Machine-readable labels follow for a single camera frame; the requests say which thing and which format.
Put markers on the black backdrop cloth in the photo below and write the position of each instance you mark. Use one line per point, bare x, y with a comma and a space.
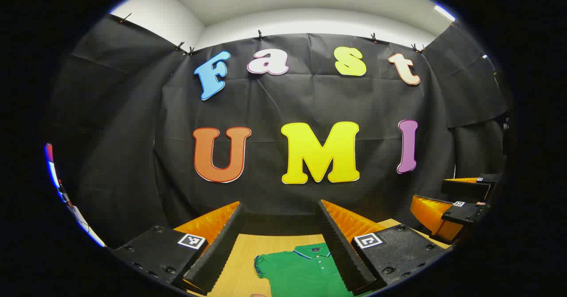
274, 102

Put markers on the row of black cloth clips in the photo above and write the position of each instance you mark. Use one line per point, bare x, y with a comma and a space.
260, 34

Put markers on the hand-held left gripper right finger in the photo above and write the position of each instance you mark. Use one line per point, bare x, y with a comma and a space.
339, 252

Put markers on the green T-shirt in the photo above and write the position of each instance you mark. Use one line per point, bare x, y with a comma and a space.
301, 275

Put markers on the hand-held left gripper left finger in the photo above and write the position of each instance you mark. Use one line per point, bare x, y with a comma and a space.
221, 248

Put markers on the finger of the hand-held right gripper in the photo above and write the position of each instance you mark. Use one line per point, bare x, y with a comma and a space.
465, 188
463, 213

